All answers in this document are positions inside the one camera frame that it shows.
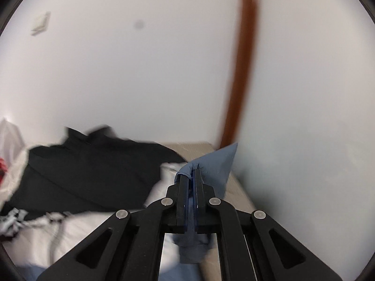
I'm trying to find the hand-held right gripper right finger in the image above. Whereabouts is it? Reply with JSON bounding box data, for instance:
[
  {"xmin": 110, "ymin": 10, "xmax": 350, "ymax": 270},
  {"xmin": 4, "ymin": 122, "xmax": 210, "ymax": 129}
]
[{"xmin": 192, "ymin": 170, "xmax": 343, "ymax": 281}]

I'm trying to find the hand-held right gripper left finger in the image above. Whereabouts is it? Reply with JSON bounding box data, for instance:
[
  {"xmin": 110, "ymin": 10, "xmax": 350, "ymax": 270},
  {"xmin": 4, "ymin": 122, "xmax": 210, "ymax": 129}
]
[{"xmin": 36, "ymin": 174, "xmax": 191, "ymax": 281}]

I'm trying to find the blue garment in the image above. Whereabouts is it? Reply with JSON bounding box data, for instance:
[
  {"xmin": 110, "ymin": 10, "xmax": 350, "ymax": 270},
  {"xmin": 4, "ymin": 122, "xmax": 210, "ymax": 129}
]
[{"xmin": 173, "ymin": 142, "xmax": 239, "ymax": 265}]

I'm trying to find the black garment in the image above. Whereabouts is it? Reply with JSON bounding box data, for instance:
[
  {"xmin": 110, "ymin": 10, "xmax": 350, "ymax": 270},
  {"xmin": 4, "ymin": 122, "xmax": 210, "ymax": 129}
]
[{"xmin": 0, "ymin": 125, "xmax": 188, "ymax": 221}]

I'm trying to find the beige striped bedspread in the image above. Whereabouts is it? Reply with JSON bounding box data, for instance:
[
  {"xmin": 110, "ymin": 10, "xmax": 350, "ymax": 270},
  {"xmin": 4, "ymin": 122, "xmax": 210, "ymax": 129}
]
[{"xmin": 164, "ymin": 142, "xmax": 256, "ymax": 281}]

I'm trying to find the white garment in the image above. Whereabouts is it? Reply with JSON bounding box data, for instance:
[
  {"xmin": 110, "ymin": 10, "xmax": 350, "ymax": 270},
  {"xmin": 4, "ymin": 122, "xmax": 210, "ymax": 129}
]
[{"xmin": 1, "ymin": 161, "xmax": 203, "ymax": 273}]

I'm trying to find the black and white patterned cloth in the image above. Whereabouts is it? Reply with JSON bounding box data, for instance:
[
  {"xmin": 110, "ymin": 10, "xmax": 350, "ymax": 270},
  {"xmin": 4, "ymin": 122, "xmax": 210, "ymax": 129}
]
[{"xmin": 0, "ymin": 207, "xmax": 69, "ymax": 238}]

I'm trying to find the white crumpled cloth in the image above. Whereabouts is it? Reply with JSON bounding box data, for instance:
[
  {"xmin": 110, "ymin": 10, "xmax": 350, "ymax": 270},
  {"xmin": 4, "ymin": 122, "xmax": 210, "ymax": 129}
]
[{"xmin": 0, "ymin": 116, "xmax": 30, "ymax": 203}]

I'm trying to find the red and black cloth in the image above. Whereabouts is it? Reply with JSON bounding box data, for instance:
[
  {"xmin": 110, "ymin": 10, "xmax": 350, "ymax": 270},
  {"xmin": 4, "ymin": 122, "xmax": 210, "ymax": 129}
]
[{"xmin": 0, "ymin": 158, "xmax": 9, "ymax": 182}]

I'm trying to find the brown wooden door frame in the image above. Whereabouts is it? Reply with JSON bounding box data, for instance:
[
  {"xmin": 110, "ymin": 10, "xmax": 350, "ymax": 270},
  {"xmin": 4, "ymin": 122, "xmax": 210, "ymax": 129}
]
[{"xmin": 219, "ymin": 0, "xmax": 263, "ymax": 150}]

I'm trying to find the white wall switch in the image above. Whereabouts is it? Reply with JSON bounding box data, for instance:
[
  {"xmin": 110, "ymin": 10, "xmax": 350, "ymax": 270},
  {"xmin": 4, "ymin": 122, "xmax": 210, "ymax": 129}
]
[{"xmin": 31, "ymin": 11, "xmax": 52, "ymax": 36}]

